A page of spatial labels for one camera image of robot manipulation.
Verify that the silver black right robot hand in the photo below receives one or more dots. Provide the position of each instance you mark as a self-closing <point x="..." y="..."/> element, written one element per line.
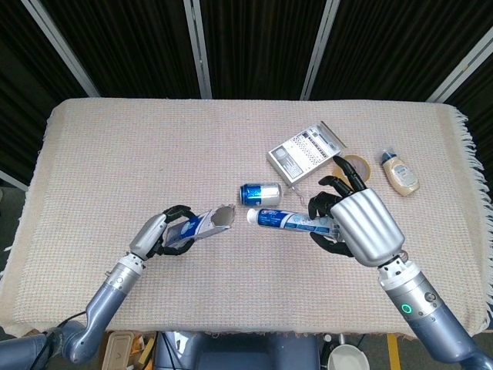
<point x="366" y="227"/>

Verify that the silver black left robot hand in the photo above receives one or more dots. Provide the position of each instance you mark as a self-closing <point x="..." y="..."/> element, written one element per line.
<point x="148" y="237"/>

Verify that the blue white toothpaste box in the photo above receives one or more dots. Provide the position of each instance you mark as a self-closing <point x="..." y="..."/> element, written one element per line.
<point x="200" y="225"/>

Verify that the blue white toothpaste tube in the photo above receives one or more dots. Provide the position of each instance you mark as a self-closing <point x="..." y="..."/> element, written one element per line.
<point x="285" y="220"/>

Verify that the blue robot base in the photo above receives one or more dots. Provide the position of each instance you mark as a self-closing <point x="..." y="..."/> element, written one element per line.
<point x="239" y="352"/>

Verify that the blue grey right robot arm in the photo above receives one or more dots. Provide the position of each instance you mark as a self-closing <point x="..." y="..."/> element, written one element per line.
<point x="423" y="316"/>

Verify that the blue grey left robot arm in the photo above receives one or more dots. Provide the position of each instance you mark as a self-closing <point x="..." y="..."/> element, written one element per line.
<point x="104" y="304"/>

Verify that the grey printed cardboard box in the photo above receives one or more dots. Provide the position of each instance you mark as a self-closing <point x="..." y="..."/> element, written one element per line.
<point x="304" y="154"/>

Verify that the cream squeeze bottle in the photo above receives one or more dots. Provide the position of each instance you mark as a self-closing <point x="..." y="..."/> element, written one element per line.
<point x="400" y="177"/>

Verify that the yellow packing tape roll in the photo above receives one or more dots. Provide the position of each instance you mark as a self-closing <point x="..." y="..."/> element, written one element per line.
<point x="363" y="163"/>

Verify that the clear plastic wrapper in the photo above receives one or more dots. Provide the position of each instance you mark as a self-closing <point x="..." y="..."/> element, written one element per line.
<point x="304" y="199"/>

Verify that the blue white drink can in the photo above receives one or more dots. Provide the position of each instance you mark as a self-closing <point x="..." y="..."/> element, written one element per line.
<point x="262" y="194"/>

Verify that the beige woven tablecloth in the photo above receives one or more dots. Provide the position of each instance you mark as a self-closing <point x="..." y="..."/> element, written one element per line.
<point x="192" y="135"/>

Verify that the yellow packet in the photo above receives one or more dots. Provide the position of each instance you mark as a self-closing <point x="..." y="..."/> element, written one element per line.
<point x="144" y="350"/>

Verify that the brown paper container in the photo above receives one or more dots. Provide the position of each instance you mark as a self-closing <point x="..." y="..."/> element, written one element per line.
<point x="117" y="350"/>

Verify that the white bowl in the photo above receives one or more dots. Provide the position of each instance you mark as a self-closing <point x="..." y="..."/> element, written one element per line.
<point x="346" y="358"/>

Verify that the white partition frame post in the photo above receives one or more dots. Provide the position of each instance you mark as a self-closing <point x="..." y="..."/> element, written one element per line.
<point x="462" y="65"/>
<point x="11" y="179"/>
<point x="319" y="48"/>
<point x="61" y="46"/>
<point x="198" y="48"/>

